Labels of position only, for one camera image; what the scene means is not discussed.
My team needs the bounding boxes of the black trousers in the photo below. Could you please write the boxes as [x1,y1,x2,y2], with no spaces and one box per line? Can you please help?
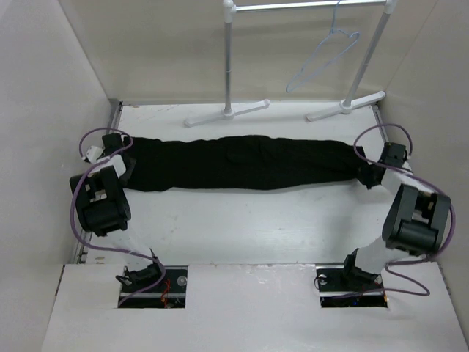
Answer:
[125,135,367,192]

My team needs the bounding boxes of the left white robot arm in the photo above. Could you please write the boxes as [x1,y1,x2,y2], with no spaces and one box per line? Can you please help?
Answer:
[69,128,166,293]

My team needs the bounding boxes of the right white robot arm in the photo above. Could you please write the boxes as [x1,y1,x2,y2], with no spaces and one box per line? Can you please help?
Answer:
[339,142,451,290]

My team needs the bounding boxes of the white clothes rack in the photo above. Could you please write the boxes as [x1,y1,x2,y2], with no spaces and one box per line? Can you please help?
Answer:
[184,1,397,128]

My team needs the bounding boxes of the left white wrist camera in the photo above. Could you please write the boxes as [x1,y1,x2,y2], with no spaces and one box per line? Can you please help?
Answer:
[81,146,103,164]

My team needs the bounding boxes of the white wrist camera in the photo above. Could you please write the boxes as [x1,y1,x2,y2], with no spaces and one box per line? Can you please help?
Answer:
[402,161,413,173]
[81,146,103,164]

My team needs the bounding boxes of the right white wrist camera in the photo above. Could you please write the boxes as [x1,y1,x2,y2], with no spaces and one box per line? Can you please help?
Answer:
[402,161,413,173]

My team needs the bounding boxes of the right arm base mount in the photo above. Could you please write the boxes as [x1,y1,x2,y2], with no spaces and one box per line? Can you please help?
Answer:
[314,265,388,308]

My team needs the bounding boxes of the light blue wire hanger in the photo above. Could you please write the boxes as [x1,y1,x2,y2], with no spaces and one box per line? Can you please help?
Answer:
[285,1,361,93]

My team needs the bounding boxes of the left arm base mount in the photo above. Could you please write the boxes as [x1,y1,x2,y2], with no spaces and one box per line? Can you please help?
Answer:
[116,265,188,309]

